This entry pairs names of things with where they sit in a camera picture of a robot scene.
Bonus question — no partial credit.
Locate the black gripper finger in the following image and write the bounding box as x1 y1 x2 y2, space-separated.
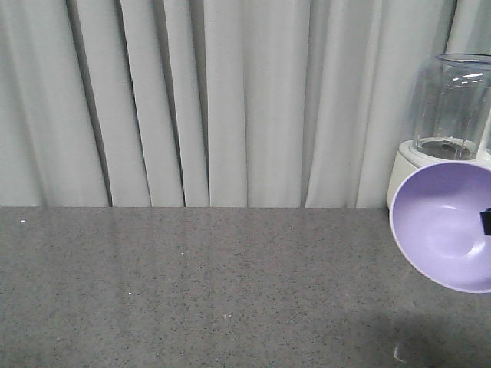
480 208 491 235

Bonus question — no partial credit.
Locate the purple plastic bowl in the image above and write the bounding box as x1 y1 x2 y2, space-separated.
390 161 490 294

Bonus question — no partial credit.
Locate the white pleated curtain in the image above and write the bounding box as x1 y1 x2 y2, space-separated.
1 1 490 208

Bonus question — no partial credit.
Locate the white blender appliance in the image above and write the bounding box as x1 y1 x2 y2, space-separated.
386 53 490 205

